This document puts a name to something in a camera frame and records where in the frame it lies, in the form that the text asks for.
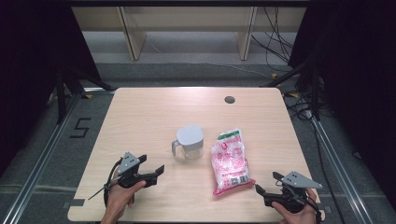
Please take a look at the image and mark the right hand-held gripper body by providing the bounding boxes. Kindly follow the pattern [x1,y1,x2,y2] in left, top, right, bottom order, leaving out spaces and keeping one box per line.
[263,170,324,215]

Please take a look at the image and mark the clear plastic jug with handle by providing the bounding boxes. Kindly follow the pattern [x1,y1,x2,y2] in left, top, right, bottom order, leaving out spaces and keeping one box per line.
[171,136,205,161]

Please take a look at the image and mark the metal floor rail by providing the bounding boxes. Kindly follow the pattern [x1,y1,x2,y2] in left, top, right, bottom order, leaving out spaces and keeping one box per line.
[1,92,82,224]
[311,118,375,224]

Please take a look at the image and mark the beige wooden desk frame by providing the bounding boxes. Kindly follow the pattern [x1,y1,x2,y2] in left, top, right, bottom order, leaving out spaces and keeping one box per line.
[72,6,307,62]

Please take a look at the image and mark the black metal stand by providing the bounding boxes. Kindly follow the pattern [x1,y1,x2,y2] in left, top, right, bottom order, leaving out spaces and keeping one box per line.
[261,59,321,122]
[55,66,113,125]

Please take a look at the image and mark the dark curtain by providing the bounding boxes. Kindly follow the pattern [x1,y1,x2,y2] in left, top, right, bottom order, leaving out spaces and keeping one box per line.
[288,0,396,200]
[0,0,102,175]

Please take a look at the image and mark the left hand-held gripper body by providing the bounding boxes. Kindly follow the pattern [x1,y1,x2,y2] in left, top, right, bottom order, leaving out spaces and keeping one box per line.
[109,151,159,189]

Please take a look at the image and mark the gray jug lid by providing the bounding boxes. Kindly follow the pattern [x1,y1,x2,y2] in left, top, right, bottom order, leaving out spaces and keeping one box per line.
[176,124,205,147]

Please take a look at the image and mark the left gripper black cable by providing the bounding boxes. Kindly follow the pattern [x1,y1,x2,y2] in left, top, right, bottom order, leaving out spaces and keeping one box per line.
[88,158,124,208]

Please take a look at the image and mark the person's left hand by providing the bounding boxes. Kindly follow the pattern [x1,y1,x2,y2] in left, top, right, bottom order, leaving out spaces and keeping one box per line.
[104,180,148,222]

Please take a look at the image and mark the hanging black cables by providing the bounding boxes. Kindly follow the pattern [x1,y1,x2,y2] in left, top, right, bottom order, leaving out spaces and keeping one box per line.
[250,6,295,73]

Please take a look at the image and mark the black floor cable bundle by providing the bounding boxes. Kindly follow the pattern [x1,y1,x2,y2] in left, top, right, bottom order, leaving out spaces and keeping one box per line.
[284,92,316,122]

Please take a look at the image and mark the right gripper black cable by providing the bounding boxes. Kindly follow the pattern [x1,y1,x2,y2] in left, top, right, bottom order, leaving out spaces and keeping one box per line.
[306,199,323,224]

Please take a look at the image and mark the person's right hand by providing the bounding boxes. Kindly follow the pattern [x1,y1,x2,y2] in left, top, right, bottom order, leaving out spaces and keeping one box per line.
[271,188,319,224]

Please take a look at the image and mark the pink and white plastic bag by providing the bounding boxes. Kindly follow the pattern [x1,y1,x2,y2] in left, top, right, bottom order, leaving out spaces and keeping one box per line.
[210,127,256,197]

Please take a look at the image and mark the thin white floor cable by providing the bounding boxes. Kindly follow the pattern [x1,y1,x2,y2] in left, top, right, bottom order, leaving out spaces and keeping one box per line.
[146,36,272,78]

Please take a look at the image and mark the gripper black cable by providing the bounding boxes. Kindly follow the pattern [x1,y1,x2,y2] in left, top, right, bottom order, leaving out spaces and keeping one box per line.
[88,158,124,208]
[306,199,323,224]

